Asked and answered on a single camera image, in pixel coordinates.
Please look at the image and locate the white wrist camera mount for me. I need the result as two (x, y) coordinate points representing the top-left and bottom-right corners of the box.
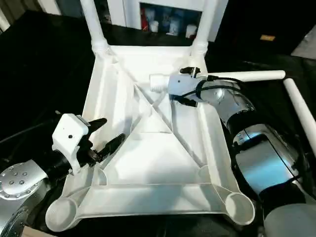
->
(167, 73), (207, 97)
(51, 113), (90, 176)

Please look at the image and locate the black left wrist camera cable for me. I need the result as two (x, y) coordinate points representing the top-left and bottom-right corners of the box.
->
(0, 118), (61, 146)

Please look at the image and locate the grey curtain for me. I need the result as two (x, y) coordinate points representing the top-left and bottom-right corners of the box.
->
(0, 0), (25, 33)

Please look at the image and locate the glossy black box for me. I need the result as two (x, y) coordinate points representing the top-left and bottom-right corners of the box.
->
(214, 0), (316, 56)

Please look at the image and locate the white cabinet with glass doors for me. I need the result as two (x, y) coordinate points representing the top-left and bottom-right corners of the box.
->
(44, 0), (228, 43)

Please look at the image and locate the white plastic table leg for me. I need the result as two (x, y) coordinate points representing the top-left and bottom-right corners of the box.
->
(79, 0), (111, 54)
(149, 70), (286, 92)
(190, 0), (214, 58)
(282, 78), (316, 150)

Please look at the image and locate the white plastic table top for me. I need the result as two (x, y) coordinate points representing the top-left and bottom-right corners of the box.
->
(45, 44), (256, 233)

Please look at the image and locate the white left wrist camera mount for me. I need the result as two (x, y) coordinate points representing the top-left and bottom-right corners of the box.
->
(51, 113), (90, 176)

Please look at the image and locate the black table mat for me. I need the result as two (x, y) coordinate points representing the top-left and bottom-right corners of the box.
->
(0, 9), (316, 237)

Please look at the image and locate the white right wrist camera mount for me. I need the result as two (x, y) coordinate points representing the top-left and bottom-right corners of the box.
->
(167, 73), (207, 97)

